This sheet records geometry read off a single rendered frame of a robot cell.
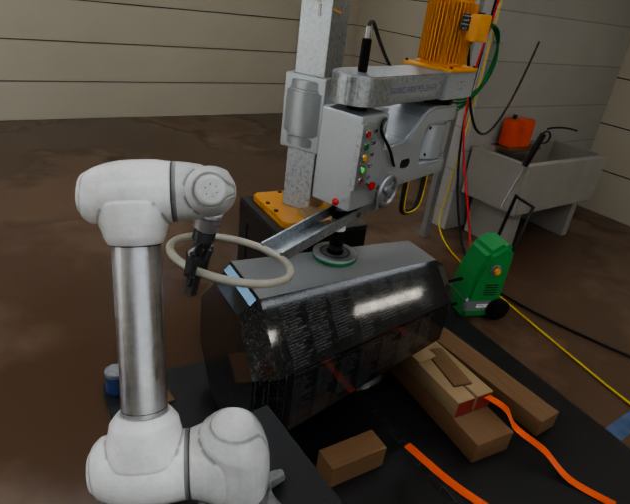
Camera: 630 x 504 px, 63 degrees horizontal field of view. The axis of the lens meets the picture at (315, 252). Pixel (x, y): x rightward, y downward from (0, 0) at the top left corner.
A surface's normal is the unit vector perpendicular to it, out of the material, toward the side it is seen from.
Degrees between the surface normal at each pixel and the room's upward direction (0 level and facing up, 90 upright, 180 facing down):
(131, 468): 65
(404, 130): 40
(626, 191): 90
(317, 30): 90
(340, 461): 0
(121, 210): 75
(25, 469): 0
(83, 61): 90
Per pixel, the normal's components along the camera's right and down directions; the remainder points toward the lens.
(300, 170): -0.51, 0.34
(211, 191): 0.35, 0.08
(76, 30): 0.56, 0.44
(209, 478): 0.07, 0.28
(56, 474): 0.11, -0.88
